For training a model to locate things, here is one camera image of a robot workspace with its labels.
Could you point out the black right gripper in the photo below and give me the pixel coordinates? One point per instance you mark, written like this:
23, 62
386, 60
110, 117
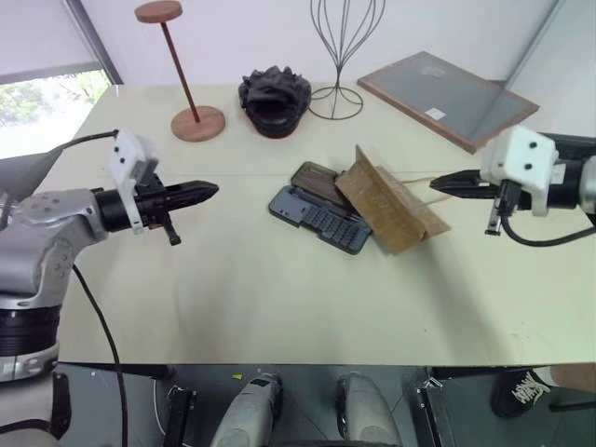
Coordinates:
510, 198

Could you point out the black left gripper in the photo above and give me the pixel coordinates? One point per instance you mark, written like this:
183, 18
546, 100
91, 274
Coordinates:
153, 200

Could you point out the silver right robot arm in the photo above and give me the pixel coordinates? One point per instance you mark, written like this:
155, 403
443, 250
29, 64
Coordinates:
570, 184

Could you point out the gray screwdriver bit case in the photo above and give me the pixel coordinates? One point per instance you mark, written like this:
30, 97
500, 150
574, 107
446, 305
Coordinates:
321, 223

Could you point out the wooden round hat stand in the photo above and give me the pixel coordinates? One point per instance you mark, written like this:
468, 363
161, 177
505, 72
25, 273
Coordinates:
198, 125

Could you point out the wood framed grey board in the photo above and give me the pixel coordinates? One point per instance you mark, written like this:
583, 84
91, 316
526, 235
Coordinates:
447, 98

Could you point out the black sneaker with white print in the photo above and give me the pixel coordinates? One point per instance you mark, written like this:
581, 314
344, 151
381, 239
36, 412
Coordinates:
519, 393

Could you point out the bare person leg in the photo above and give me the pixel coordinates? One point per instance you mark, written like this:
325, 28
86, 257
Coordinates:
572, 374

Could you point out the grey rounded robot leg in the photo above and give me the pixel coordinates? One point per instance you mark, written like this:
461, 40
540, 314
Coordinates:
251, 410
365, 410

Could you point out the white roller blind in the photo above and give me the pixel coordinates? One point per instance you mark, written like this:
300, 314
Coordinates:
37, 32

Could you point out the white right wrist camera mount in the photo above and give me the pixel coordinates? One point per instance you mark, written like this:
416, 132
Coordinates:
521, 153

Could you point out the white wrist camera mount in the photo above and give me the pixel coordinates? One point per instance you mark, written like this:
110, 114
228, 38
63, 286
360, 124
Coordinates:
521, 153
125, 153

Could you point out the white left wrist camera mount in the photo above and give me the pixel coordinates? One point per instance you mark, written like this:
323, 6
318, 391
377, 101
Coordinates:
125, 153

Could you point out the dark window frame post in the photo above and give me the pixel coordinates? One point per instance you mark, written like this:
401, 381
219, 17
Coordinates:
95, 42

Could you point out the black table frame bracket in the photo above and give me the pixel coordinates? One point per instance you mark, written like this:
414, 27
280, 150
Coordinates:
428, 414
180, 414

